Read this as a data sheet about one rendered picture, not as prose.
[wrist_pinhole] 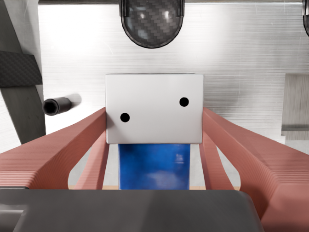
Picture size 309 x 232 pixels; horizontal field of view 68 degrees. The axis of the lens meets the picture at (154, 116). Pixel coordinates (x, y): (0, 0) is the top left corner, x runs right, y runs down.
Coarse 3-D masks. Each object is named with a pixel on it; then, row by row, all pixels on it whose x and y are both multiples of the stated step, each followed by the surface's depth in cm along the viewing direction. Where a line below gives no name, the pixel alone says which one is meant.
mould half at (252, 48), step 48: (48, 0) 14; (96, 0) 14; (192, 0) 14; (240, 0) 13; (288, 0) 13; (48, 48) 14; (96, 48) 14; (144, 48) 14; (192, 48) 14; (240, 48) 14; (288, 48) 14; (48, 96) 14; (96, 96) 14; (240, 96) 14; (192, 144) 15
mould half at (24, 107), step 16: (0, 0) 22; (0, 16) 21; (0, 32) 20; (0, 48) 20; (16, 48) 22; (0, 96) 18; (16, 96) 20; (32, 96) 22; (0, 112) 18; (16, 112) 19; (32, 112) 21; (0, 128) 18; (16, 128) 18; (32, 128) 21; (0, 144) 18; (16, 144) 18
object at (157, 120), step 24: (120, 96) 11; (144, 96) 12; (168, 96) 12; (192, 96) 12; (120, 120) 12; (144, 120) 12; (168, 120) 12; (192, 120) 12; (120, 144) 13; (144, 144) 13; (168, 144) 13; (120, 168) 13; (144, 168) 13; (168, 168) 13
